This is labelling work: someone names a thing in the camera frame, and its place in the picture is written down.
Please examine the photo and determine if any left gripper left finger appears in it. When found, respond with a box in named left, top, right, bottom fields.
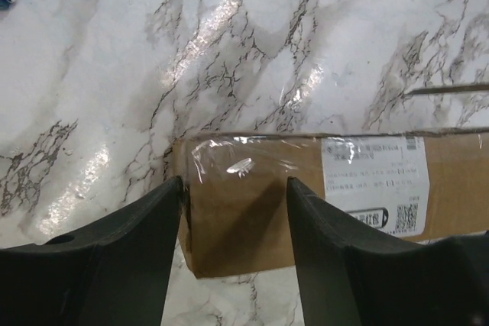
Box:
left=1, top=177, right=183, bottom=325

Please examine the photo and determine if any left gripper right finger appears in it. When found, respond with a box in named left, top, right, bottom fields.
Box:
left=287, top=178, right=488, bottom=325

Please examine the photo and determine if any brown cardboard express box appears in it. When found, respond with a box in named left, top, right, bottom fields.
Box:
left=173, top=128, right=488, bottom=278

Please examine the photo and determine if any red black utility knife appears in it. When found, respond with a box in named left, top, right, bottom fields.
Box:
left=405, top=83, right=489, bottom=96

